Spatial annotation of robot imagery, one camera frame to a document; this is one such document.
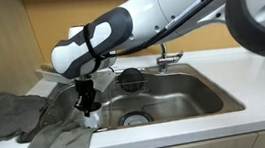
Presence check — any wire sink basket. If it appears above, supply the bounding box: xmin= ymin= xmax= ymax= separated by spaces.
xmin=111 ymin=66 xmax=150 ymax=97

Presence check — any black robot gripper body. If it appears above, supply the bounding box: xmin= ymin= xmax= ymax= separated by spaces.
xmin=73 ymin=75 xmax=99 ymax=107

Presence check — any white plastic sponge tray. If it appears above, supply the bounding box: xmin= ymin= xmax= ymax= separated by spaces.
xmin=34 ymin=60 xmax=74 ymax=89

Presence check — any white mug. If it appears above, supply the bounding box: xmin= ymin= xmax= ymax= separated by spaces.
xmin=81 ymin=101 xmax=106 ymax=130

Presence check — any yellow sponge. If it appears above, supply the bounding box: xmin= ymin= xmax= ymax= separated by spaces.
xmin=40 ymin=62 xmax=56 ymax=74

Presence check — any stainless steel sink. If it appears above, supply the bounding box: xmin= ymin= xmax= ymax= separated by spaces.
xmin=11 ymin=55 xmax=247 ymax=145

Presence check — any black round strainer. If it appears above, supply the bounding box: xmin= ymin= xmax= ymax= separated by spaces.
xmin=116 ymin=66 xmax=146 ymax=95

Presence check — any sink drain strainer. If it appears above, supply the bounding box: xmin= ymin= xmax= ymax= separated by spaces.
xmin=116 ymin=109 xmax=155 ymax=128

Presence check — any dark grey cloth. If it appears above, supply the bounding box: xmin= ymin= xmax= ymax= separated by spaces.
xmin=0 ymin=86 xmax=60 ymax=147

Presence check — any chrome sink faucet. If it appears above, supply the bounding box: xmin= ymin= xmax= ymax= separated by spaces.
xmin=153 ymin=40 xmax=185 ymax=74

